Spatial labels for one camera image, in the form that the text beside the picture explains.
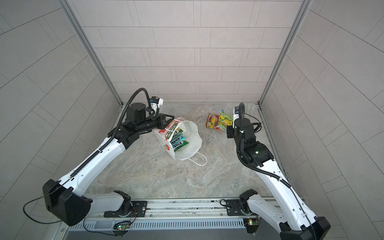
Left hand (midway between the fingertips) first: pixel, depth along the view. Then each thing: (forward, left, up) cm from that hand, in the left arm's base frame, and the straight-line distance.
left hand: (176, 116), depth 70 cm
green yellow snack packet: (0, -24, -3) cm, 24 cm away
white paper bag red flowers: (-8, -5, -22) cm, 24 cm away
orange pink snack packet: (+17, -20, -28) cm, 38 cm away
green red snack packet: (-1, +2, -22) cm, 22 cm away
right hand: (0, -27, -2) cm, 27 cm away
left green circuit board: (-41, +22, -25) cm, 53 cm away
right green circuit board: (-40, -35, -30) cm, 61 cm away
